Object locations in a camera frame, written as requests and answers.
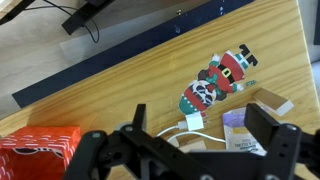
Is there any purple white food pouch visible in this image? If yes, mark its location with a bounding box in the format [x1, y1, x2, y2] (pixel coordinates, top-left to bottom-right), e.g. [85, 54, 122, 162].
[222, 106, 268, 157]

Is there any santa claus sticker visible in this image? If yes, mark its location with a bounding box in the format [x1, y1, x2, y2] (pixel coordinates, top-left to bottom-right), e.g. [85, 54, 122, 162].
[178, 43, 260, 118]

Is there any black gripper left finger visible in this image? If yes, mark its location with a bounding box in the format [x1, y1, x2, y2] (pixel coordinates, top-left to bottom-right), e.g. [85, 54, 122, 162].
[63, 103, 214, 180]

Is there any black box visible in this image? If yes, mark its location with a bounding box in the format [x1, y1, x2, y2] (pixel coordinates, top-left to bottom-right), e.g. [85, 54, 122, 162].
[312, 0, 320, 46]

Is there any red woven basket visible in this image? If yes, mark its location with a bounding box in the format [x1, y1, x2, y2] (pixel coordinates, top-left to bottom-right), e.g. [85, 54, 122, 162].
[0, 125, 82, 180]

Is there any black stand leg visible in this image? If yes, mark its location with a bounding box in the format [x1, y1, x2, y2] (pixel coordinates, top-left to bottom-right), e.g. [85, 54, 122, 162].
[61, 0, 116, 36]
[0, 0, 36, 27]

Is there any white charger plug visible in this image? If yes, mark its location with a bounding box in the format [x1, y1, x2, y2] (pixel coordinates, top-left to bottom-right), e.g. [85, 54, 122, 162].
[184, 112, 206, 132]

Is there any light wooden table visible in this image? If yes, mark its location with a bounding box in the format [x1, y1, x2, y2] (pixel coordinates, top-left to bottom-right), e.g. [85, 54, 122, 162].
[0, 0, 318, 180]

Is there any thin black floor cable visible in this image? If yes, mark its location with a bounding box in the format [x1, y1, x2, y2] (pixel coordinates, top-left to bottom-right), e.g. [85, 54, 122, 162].
[23, 0, 101, 45]

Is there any white charging cable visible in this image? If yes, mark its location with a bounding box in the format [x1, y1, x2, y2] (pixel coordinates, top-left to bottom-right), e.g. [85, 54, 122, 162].
[155, 124, 228, 148]

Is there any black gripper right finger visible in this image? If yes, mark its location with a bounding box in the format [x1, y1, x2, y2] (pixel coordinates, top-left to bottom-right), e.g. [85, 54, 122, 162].
[244, 103, 320, 180]

